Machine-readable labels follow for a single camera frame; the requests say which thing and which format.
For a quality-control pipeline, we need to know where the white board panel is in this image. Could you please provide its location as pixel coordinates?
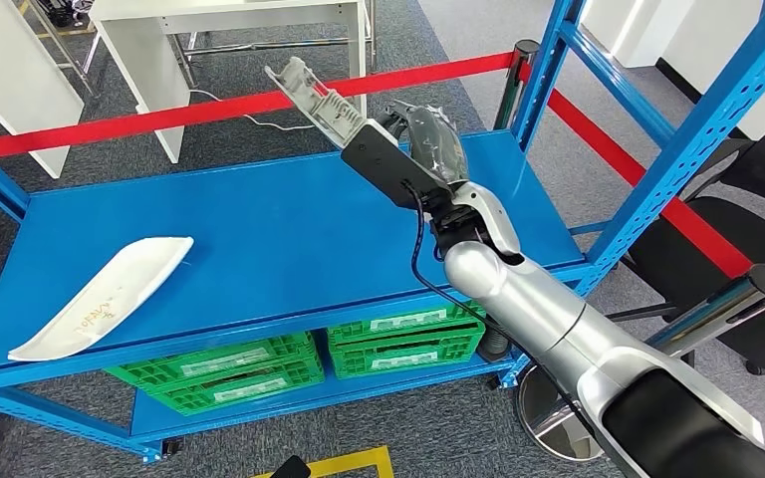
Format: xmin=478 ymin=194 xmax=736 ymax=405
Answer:
xmin=0 ymin=0 xmax=87 ymax=179

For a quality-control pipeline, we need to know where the white desk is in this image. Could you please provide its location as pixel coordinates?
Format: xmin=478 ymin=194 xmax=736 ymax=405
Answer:
xmin=89 ymin=0 xmax=371 ymax=164

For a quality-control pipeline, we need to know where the white elongated plastic trim part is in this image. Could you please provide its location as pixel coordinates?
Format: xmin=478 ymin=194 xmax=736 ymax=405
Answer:
xmin=7 ymin=236 xmax=195 ymax=363

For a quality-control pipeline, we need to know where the green plastic crate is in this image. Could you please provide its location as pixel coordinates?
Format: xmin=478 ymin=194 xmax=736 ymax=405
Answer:
xmin=105 ymin=332 xmax=321 ymax=390
xmin=326 ymin=302 xmax=486 ymax=346
xmin=151 ymin=358 xmax=327 ymax=417
xmin=329 ymin=323 xmax=486 ymax=380

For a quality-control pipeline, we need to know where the red barrier belt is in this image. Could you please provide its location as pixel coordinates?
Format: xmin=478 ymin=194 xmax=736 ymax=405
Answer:
xmin=0 ymin=51 xmax=519 ymax=159
xmin=521 ymin=62 xmax=753 ymax=279

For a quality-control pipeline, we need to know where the silver plastic wheel hubcap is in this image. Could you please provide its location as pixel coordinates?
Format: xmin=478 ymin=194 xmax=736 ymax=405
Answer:
xmin=263 ymin=56 xmax=374 ymax=149

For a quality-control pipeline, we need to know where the chrome tube frame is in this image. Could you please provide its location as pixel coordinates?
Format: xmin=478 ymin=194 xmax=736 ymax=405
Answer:
xmin=26 ymin=0 xmax=104 ymax=99

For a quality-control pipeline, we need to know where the blue metal shelf rack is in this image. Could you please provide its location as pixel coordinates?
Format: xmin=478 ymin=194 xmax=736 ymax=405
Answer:
xmin=0 ymin=0 xmax=765 ymax=463

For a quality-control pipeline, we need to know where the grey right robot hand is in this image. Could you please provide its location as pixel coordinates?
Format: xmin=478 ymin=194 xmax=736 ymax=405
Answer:
xmin=374 ymin=100 xmax=471 ymax=187

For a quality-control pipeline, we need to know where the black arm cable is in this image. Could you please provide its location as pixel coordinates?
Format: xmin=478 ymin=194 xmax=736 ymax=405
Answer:
xmin=400 ymin=181 xmax=595 ymax=450

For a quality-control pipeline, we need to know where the white floor cable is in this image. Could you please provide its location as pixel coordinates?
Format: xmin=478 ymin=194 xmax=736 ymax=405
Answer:
xmin=187 ymin=87 xmax=318 ymax=133

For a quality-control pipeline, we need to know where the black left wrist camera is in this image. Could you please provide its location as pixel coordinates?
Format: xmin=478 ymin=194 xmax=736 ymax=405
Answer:
xmin=270 ymin=455 xmax=313 ymax=478

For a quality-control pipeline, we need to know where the yellow floor tape square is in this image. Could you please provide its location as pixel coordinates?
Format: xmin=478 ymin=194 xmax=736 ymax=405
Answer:
xmin=250 ymin=445 xmax=395 ymax=478

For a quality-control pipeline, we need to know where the chrome stanchion post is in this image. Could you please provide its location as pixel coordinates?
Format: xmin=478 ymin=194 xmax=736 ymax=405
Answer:
xmin=513 ymin=263 xmax=765 ymax=463
xmin=493 ymin=38 xmax=542 ymax=131

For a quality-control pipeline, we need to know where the black office chair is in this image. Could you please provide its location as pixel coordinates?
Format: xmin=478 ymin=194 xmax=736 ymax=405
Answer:
xmin=593 ymin=99 xmax=765 ymax=377

